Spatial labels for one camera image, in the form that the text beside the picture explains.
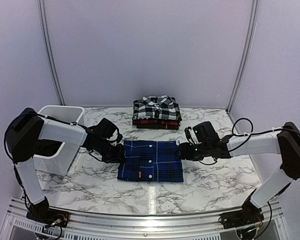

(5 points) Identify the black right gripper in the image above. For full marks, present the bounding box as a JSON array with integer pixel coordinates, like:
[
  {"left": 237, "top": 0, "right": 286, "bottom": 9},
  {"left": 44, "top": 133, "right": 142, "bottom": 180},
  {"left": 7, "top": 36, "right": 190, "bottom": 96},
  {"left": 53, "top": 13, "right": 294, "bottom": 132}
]
[{"left": 174, "top": 142, "right": 211, "bottom": 162}]

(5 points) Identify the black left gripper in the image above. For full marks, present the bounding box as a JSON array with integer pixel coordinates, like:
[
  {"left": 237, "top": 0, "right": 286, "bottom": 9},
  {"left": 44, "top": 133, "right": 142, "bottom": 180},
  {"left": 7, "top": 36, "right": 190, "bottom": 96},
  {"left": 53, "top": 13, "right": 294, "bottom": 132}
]
[{"left": 96, "top": 138, "right": 126, "bottom": 164}]

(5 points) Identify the blue plaid long sleeve shirt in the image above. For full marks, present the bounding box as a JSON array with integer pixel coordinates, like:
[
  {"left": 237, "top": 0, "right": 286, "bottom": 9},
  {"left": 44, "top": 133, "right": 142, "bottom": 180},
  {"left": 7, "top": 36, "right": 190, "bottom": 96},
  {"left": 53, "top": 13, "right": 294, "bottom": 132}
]
[{"left": 117, "top": 140, "right": 184, "bottom": 183}]

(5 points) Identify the red black shirt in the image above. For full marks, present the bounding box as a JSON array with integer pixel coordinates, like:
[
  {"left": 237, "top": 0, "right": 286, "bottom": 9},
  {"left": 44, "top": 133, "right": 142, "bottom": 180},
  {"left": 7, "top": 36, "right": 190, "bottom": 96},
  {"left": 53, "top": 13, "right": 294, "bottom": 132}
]
[{"left": 132, "top": 118, "right": 182, "bottom": 130}]

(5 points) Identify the black white checked shirt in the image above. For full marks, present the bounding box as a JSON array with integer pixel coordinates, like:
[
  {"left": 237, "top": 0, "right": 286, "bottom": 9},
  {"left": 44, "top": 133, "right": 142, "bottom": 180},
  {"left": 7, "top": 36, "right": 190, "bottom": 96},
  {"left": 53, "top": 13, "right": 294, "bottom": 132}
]
[{"left": 132, "top": 95, "right": 182, "bottom": 122}]

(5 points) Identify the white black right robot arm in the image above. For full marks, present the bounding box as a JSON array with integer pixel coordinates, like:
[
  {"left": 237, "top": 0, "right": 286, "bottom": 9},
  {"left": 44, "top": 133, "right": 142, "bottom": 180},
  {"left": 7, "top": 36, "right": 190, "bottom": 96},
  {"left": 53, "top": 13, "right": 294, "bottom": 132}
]
[{"left": 178, "top": 121, "right": 300, "bottom": 229}]

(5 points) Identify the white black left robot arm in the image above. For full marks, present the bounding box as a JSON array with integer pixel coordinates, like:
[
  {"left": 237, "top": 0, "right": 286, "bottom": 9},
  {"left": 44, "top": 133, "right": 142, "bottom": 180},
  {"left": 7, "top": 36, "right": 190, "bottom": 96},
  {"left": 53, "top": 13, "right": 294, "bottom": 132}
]
[{"left": 3, "top": 107, "right": 126, "bottom": 224}]

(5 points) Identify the white plastic bin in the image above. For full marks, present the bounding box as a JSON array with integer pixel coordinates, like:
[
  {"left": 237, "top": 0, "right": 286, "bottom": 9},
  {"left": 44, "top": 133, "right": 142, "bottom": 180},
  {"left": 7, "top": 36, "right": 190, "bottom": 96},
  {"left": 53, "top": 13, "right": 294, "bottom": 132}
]
[{"left": 33, "top": 105, "right": 85, "bottom": 176}]

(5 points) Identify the black garment in bin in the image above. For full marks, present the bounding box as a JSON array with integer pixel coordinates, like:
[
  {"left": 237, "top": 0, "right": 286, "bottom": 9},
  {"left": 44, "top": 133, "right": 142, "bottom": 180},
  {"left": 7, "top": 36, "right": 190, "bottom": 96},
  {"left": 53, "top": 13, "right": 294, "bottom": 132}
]
[{"left": 34, "top": 139, "right": 62, "bottom": 157}]

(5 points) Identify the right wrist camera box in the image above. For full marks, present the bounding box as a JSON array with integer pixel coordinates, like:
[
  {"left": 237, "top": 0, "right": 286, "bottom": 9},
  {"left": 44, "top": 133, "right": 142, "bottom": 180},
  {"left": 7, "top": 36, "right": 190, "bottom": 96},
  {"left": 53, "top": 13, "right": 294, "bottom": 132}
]
[{"left": 184, "top": 121, "right": 220, "bottom": 146}]

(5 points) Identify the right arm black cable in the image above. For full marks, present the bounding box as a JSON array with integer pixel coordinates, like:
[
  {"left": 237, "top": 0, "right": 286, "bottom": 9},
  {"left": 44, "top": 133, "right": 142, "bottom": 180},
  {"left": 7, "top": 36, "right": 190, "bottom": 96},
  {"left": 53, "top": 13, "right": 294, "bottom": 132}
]
[{"left": 231, "top": 118, "right": 255, "bottom": 137}]

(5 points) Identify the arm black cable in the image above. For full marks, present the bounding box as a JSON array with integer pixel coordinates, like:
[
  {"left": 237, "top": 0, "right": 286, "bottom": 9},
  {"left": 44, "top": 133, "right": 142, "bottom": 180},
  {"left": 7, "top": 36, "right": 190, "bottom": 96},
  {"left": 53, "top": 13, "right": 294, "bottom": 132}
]
[
  {"left": 231, "top": 118, "right": 255, "bottom": 137},
  {"left": 3, "top": 112, "right": 78, "bottom": 166}
]

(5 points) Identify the aluminium front rail frame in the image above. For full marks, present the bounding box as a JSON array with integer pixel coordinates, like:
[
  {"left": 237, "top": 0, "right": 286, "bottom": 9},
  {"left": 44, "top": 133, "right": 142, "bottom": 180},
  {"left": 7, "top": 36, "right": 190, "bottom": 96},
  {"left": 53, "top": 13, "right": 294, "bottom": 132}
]
[{"left": 0, "top": 198, "right": 291, "bottom": 240}]

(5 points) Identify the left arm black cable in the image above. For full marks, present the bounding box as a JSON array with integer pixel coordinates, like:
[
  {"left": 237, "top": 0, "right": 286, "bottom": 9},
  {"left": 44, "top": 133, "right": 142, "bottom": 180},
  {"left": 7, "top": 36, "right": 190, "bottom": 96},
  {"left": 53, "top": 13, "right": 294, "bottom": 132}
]
[{"left": 3, "top": 112, "right": 78, "bottom": 166}]

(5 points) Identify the right aluminium wall post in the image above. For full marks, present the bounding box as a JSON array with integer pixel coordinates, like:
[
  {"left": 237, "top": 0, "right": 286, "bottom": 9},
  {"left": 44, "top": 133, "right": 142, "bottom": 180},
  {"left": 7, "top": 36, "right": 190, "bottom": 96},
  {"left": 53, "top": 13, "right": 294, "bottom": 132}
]
[{"left": 226, "top": 0, "right": 260, "bottom": 114}]

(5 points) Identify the aluminium wall post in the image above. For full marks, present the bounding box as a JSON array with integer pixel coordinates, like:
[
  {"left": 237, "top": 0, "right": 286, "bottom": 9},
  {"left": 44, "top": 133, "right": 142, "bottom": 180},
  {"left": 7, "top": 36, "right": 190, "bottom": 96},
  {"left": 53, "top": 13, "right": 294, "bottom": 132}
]
[
  {"left": 37, "top": 0, "right": 66, "bottom": 106},
  {"left": 226, "top": 0, "right": 260, "bottom": 114}
]

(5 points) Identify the left aluminium wall post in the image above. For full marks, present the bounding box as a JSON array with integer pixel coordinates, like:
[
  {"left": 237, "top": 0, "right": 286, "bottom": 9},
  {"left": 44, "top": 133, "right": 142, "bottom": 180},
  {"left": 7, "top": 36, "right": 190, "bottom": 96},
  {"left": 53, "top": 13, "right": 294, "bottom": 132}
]
[{"left": 37, "top": 0, "right": 66, "bottom": 106}]

